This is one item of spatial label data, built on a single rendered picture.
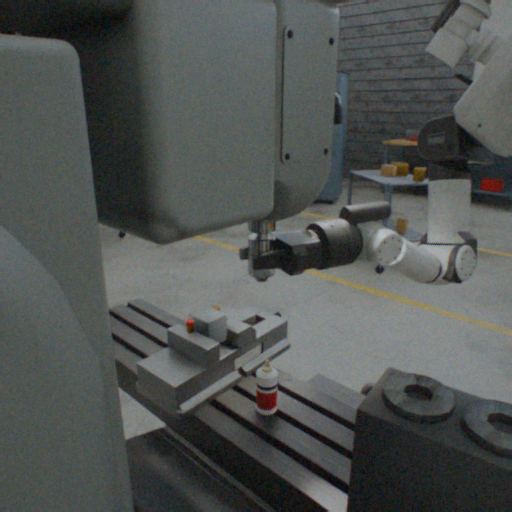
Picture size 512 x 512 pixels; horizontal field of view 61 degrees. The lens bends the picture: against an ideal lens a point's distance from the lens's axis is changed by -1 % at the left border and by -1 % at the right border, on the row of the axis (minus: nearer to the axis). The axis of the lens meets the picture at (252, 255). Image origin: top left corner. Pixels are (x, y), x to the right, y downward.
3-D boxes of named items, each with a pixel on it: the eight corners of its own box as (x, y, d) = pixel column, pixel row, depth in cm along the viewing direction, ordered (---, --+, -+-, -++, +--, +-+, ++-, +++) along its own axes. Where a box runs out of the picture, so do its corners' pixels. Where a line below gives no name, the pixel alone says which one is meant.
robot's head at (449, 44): (463, 75, 87) (426, 51, 88) (500, 25, 82) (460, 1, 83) (462, 73, 81) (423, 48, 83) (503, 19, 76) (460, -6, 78)
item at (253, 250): (280, 274, 76) (281, 242, 74) (260, 281, 73) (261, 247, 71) (262, 267, 80) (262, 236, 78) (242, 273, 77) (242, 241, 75)
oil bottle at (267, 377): (265, 399, 86) (266, 351, 83) (281, 408, 84) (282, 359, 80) (251, 408, 84) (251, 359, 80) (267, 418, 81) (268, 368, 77)
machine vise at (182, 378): (246, 327, 114) (246, 288, 111) (292, 346, 105) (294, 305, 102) (134, 388, 89) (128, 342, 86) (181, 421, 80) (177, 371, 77)
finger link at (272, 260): (251, 254, 72) (284, 248, 74) (252, 272, 73) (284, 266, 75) (256, 257, 70) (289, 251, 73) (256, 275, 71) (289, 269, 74)
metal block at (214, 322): (207, 330, 96) (206, 305, 94) (227, 339, 92) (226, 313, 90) (189, 339, 92) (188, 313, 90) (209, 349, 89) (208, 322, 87)
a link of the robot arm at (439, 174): (452, 185, 108) (454, 130, 107) (486, 181, 100) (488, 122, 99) (420, 182, 102) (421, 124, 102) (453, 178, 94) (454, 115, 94)
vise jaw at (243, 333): (216, 321, 103) (216, 305, 101) (256, 338, 95) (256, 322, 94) (197, 330, 99) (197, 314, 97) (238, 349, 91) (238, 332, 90)
